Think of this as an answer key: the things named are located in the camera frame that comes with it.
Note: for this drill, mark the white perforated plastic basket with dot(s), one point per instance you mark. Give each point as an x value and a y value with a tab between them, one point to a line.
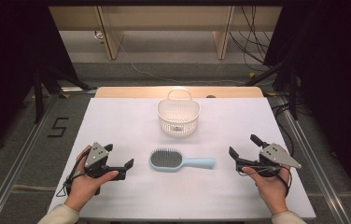
178	115

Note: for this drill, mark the beige wooden desk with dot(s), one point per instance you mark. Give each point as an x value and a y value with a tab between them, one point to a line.
164	18

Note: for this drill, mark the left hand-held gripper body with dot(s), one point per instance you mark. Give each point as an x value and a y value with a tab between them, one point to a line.
96	155

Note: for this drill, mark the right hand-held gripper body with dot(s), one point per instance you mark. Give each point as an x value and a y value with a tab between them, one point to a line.
277	155

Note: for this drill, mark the black metal stand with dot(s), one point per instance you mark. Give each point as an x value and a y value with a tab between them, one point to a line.
292	93
38	96

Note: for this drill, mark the person's left hand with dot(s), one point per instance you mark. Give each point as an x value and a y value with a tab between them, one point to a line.
85	186

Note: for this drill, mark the wooden table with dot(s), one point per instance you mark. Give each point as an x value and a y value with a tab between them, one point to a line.
127	92

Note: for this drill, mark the aluminium floor rail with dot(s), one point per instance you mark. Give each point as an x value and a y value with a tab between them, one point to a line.
316	165
18	165

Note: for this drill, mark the light blue hairbrush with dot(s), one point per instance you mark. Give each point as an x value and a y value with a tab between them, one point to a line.
176	160

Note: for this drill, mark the dark curtain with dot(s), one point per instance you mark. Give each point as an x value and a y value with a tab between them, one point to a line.
335	77
8	62

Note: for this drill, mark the person's right hand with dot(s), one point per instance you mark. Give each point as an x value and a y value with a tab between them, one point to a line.
270	186

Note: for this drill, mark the white table board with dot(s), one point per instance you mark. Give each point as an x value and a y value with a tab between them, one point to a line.
133	124

